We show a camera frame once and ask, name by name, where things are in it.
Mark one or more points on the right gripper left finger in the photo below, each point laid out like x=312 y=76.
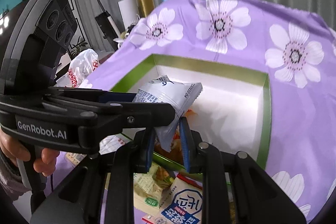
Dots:
x=100 y=188

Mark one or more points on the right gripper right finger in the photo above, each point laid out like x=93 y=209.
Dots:
x=257 y=198

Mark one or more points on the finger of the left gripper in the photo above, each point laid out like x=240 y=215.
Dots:
x=118 y=116
x=107 y=96

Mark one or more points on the beige text label snack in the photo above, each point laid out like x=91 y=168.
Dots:
x=74 y=158

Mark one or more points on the green white rice snack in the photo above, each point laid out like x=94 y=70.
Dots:
x=149 y=187

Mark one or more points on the white blue red snack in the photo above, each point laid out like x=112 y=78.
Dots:
x=182 y=203

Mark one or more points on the white red plastic bag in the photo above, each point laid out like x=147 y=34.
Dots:
x=79 y=69

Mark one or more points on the potted green plant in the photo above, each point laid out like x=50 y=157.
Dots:
x=75 y=49

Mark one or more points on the colourful orange snack pack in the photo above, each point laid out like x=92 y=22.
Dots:
x=173 y=158

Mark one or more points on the upright vacuum cleaner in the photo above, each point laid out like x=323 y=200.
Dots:
x=108 y=27

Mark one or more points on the green cardboard box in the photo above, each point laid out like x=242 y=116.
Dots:
x=233 y=111

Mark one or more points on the white board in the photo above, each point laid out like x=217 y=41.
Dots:
x=129 y=12

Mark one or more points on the purple floral tablecloth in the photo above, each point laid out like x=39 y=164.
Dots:
x=295 y=48

